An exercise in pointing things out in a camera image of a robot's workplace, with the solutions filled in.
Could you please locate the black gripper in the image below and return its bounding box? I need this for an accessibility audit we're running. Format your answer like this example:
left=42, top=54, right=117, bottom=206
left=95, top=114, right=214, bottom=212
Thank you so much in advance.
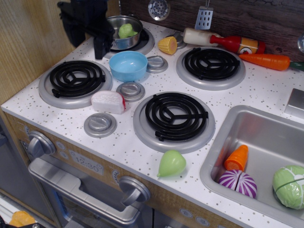
left=57, top=1, right=114, bottom=59

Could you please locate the front left black burner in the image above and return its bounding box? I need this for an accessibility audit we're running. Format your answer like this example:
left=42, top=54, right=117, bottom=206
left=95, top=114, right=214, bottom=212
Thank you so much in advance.
left=38, top=60, right=113, bottom=109

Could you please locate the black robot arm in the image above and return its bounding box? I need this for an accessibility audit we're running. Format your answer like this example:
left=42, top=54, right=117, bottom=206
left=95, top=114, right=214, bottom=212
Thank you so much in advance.
left=57, top=0, right=114, bottom=59

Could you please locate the hanging silver spoon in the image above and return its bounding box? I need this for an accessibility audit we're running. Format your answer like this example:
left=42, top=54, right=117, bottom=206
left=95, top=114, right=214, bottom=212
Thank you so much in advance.
left=297, top=33, right=304, bottom=53

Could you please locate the silver sink basin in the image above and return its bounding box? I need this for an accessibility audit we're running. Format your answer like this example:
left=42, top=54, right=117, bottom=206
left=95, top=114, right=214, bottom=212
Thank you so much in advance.
left=200, top=105, right=304, bottom=228

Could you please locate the green toy cabbage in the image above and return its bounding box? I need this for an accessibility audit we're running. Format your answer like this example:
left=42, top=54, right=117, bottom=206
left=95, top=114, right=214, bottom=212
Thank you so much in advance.
left=272, top=165, right=304, bottom=210

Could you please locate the left silver oven knob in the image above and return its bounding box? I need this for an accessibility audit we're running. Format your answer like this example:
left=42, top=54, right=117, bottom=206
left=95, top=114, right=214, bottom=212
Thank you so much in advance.
left=28, top=131, right=56, bottom=158

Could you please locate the silver stove knob middle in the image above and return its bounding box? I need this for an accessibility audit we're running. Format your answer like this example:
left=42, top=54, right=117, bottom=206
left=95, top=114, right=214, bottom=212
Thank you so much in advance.
left=116, top=82, right=145, bottom=102

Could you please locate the white toy bottle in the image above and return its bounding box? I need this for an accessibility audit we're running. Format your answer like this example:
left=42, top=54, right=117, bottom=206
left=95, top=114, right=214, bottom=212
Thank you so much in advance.
left=183, top=28, right=217, bottom=47

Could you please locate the purple striped toy onion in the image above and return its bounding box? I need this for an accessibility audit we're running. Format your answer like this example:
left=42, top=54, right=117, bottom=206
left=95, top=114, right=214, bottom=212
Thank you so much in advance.
left=218, top=170, right=257, bottom=199

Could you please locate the red toy ketchup bottle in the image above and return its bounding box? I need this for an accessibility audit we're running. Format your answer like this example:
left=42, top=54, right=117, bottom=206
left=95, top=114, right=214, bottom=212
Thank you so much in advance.
left=210, top=35, right=266, bottom=54

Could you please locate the silver stove knob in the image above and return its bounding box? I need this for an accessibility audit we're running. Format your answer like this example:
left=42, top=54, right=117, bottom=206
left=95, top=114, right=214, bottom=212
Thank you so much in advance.
left=84, top=113, right=117, bottom=138
left=147, top=56, right=168, bottom=74
left=116, top=82, right=145, bottom=102
left=168, top=32, right=187, bottom=49

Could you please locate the hanging silver slotted spatula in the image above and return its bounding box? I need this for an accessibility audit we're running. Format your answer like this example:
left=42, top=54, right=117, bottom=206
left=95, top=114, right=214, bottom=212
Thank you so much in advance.
left=195, top=0, right=213, bottom=30

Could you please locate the light blue plastic bowl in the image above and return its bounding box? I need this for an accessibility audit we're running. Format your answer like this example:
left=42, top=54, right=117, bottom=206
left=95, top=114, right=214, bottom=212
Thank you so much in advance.
left=109, top=51, right=148, bottom=82

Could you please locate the silver stove knob front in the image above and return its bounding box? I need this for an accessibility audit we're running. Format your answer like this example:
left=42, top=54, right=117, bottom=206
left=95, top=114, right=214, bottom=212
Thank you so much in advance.
left=84, top=113, right=117, bottom=138

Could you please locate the yellow toy corn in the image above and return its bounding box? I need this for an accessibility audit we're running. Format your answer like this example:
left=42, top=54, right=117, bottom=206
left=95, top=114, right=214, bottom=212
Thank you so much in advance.
left=158, top=36, right=177, bottom=55

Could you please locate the right silver oven knob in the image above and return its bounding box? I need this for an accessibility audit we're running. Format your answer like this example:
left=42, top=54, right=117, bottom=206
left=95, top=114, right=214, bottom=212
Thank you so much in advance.
left=119, top=176, right=151, bottom=207

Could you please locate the small steel pan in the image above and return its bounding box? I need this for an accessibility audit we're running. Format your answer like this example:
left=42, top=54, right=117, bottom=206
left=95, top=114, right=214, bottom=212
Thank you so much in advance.
left=107, top=15, right=143, bottom=50

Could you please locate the yellow toy on floor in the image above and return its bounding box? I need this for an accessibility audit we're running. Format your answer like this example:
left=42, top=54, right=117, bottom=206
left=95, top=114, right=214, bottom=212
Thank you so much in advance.
left=9, top=211, right=36, bottom=227

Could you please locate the orange toy carrot piece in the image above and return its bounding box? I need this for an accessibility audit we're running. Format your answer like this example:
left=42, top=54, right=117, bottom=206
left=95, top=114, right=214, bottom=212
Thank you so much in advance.
left=224, top=145, right=248, bottom=171

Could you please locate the silver faucet base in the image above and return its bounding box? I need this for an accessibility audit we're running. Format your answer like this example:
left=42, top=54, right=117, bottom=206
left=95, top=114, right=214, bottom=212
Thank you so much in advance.
left=285, top=88, right=304, bottom=119

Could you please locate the silver oven knob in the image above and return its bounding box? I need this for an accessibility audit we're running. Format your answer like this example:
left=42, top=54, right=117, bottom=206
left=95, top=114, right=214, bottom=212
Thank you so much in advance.
left=28, top=131, right=56, bottom=158
left=119, top=176, right=151, bottom=207

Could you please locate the black burner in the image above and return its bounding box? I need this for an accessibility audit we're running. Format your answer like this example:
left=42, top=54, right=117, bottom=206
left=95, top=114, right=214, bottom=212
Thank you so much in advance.
left=38, top=60, right=113, bottom=109
left=133, top=92, right=216, bottom=153
left=176, top=47, right=246, bottom=91

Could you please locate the back right black burner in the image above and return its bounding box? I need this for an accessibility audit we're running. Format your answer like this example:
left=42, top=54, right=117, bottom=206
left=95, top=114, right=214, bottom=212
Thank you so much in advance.
left=176, top=47, right=246, bottom=91

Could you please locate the silver stove knob rear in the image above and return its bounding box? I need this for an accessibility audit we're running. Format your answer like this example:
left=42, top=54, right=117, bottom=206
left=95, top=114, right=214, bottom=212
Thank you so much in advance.
left=168, top=32, right=187, bottom=49

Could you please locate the light green toy pear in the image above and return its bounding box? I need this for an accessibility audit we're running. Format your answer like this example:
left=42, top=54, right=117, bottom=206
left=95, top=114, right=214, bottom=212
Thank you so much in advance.
left=157, top=150, right=186, bottom=177

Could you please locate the front right black burner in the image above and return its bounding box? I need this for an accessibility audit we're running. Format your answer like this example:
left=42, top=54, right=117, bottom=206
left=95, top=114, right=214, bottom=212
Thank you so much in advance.
left=133, top=92, right=216, bottom=153

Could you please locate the green toy broccoli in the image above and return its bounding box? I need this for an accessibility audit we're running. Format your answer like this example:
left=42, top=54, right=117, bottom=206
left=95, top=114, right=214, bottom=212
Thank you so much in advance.
left=118, top=23, right=138, bottom=39

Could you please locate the hanging silver strainer ladle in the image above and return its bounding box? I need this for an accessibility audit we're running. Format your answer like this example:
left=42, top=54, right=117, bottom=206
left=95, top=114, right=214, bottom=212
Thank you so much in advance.
left=148, top=0, right=171, bottom=21

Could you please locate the silver oven door handle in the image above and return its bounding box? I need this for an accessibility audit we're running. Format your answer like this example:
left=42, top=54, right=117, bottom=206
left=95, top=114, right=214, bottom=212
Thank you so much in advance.
left=28, top=158, right=140, bottom=228

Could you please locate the silver stove knob back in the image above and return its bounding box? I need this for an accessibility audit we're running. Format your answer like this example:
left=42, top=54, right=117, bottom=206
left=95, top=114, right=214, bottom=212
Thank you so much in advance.
left=147, top=56, right=168, bottom=74

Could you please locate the white red toy radish slice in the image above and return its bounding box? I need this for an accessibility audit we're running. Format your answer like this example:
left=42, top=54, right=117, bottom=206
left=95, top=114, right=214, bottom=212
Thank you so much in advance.
left=91, top=91, right=125, bottom=114

